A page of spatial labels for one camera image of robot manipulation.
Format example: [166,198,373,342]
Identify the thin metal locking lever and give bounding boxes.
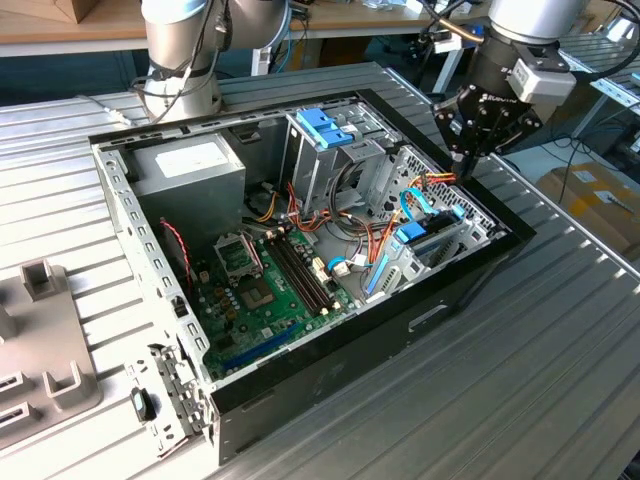
[241,232,265,274]

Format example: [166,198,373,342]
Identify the brown box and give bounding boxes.
[52,0,104,25]

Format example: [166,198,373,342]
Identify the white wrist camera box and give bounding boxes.
[505,55,577,107]

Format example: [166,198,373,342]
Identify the blue plastic bay latch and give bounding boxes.
[295,108,357,150]

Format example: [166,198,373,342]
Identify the silver socket cover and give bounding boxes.
[213,232,265,281]

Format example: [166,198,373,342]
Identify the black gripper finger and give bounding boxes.
[433,96,474,178]
[467,106,544,178]

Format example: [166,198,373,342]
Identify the blue expansion slot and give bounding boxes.
[222,322,304,374]

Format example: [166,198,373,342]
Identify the grey metal drive cage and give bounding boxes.
[279,97,401,221]

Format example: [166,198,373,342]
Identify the orange yellow red power wire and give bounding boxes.
[416,170,460,191]

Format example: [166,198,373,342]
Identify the black case rear latch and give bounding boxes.
[128,385,157,424]

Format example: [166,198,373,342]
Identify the grey parts rack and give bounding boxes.
[0,257,104,451]

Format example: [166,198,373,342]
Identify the grey power supply unit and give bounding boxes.
[127,132,247,251]

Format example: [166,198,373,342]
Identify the green motherboard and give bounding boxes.
[192,227,359,381]

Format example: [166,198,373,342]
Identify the grey metal disk bay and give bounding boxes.
[362,207,494,304]

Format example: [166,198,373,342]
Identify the blue data wire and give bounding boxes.
[399,187,437,224]

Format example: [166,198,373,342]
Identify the black open PC case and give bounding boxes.
[87,87,539,466]

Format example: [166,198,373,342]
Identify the red black fan wire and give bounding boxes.
[159,217,195,296]

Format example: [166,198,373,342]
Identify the black cable with brass connector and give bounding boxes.
[418,0,487,49]

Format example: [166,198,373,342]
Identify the orange yellow wire bundle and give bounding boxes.
[287,180,401,264]

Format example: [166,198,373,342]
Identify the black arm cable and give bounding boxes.
[74,0,236,129]

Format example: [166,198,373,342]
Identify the hard disk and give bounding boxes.
[366,203,469,297]

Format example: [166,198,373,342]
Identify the black RAM slot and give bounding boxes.
[277,234,335,310]
[264,238,321,317]

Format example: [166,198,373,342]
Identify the blue wire with white plug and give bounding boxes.
[324,254,374,276]

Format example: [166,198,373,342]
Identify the large cardboard box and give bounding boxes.
[534,159,640,261]

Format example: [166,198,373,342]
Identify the long wooden desk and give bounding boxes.
[0,0,596,59]

